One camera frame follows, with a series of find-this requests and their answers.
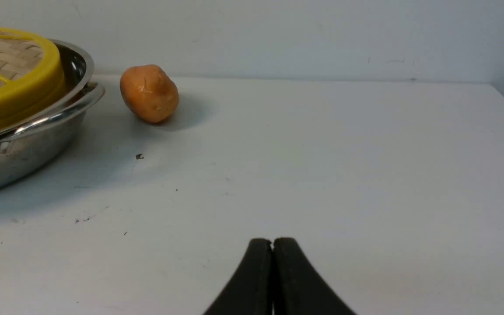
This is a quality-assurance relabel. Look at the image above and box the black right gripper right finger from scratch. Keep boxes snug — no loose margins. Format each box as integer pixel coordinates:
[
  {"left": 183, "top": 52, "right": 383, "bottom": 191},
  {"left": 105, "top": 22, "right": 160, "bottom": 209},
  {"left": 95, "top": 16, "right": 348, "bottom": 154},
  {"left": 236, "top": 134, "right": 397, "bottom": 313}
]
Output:
[{"left": 273, "top": 238, "right": 355, "bottom": 315}]

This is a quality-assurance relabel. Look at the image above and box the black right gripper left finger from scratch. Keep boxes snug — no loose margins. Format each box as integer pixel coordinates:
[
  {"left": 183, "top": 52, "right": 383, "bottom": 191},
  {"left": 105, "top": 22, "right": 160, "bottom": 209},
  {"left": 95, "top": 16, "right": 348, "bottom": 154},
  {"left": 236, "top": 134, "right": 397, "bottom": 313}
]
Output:
[{"left": 205, "top": 238, "right": 273, "bottom": 315}]

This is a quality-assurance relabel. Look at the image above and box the yellow woven steamer lid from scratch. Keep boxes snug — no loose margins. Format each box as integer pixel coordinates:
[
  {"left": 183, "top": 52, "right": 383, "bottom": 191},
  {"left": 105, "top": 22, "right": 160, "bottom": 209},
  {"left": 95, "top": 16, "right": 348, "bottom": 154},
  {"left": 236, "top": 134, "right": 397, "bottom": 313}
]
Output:
[{"left": 0, "top": 28, "right": 67, "bottom": 132}]

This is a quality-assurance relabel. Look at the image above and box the stainless steel pot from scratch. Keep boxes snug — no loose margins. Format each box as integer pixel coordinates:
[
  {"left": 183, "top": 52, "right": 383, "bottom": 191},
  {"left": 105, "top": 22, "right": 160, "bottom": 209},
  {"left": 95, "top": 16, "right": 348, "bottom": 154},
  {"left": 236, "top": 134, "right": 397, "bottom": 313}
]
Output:
[{"left": 0, "top": 39, "right": 105, "bottom": 188}]

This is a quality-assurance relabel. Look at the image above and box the brown potato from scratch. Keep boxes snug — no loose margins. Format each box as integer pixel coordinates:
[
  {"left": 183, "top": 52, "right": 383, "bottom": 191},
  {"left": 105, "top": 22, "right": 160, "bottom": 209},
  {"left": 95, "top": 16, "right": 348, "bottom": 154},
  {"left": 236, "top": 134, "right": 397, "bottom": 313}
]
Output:
[{"left": 119, "top": 64, "right": 180, "bottom": 124}]

